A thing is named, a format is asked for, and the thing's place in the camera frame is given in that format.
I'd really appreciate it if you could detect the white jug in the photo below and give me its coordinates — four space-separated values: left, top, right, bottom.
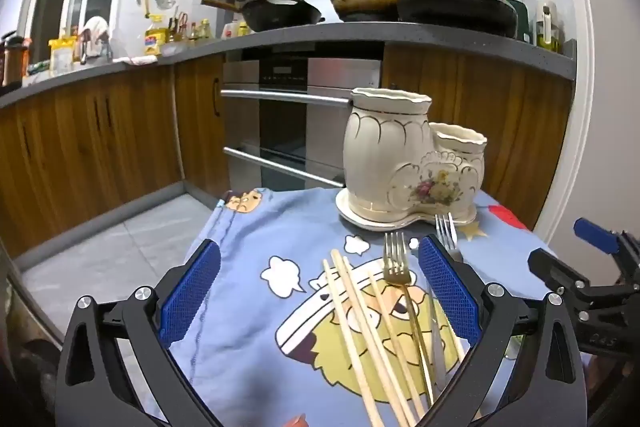
535 0 559 52

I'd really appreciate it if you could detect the silver metal fork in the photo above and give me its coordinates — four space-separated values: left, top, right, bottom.
429 212 465 393

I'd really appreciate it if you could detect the yellow food packet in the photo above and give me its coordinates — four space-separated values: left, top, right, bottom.
48 36 79 75

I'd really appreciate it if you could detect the white door frame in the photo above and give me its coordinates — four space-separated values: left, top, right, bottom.
530 0 597 248

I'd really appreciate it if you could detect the gold metal fork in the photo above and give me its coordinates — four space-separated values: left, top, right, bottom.
383 232 436 408

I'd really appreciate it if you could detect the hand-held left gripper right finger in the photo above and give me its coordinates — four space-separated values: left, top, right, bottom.
417 234 587 427

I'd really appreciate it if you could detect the stainless steel built-in oven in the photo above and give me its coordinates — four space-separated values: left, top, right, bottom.
220 42 386 192

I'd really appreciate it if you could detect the grey kitchen countertop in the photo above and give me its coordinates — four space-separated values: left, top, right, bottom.
0 21 578 110

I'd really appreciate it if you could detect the white cloth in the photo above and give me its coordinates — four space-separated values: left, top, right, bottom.
80 17 112 64

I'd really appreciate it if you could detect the dark green appliance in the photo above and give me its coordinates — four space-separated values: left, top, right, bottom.
500 0 532 42

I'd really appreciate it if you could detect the large black pan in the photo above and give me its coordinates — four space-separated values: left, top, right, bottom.
397 0 519 39

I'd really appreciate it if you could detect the wooden base cabinet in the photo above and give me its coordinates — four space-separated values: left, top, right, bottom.
382 44 573 230
0 54 231 258

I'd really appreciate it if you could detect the wooden chopstick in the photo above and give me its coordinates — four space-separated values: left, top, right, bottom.
367 270 435 407
342 255 426 410
331 249 418 427
322 258 386 427

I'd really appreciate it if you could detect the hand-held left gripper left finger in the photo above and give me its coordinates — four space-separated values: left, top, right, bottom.
54 238 223 427

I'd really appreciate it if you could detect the cream ceramic utensil holder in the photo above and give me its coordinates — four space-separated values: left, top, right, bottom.
336 87 488 232

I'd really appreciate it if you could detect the black wok with wooden handle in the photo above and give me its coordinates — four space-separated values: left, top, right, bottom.
201 0 325 32

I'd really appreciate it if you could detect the dark brown jar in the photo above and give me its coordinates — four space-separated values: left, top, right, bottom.
0 32 32 88

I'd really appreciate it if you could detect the blue cartoon printed cloth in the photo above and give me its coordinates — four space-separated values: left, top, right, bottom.
187 187 556 427

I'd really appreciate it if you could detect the yellow cooking oil bottle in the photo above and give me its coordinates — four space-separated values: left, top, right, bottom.
144 19 169 56

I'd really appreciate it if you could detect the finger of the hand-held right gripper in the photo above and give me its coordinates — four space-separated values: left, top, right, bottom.
527 248 596 308
573 217 640 288

